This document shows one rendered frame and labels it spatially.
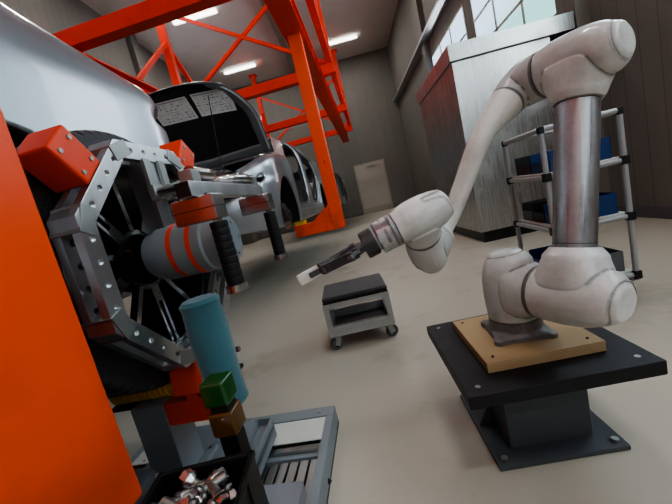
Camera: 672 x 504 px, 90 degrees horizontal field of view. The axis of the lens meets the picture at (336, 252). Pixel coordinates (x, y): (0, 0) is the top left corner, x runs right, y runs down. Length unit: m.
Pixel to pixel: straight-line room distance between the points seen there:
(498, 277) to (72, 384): 1.02
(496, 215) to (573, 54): 3.30
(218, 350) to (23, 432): 0.38
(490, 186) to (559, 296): 3.30
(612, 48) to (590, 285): 0.54
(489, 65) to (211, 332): 4.09
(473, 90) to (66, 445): 4.23
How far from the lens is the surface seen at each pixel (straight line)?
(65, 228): 0.77
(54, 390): 0.57
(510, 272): 1.12
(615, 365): 1.17
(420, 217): 0.86
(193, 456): 1.21
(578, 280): 1.02
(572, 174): 1.06
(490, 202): 4.26
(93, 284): 0.75
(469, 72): 4.36
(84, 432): 0.60
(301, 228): 4.57
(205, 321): 0.79
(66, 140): 0.80
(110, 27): 5.04
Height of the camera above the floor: 0.88
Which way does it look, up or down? 8 degrees down
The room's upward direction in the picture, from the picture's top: 14 degrees counter-clockwise
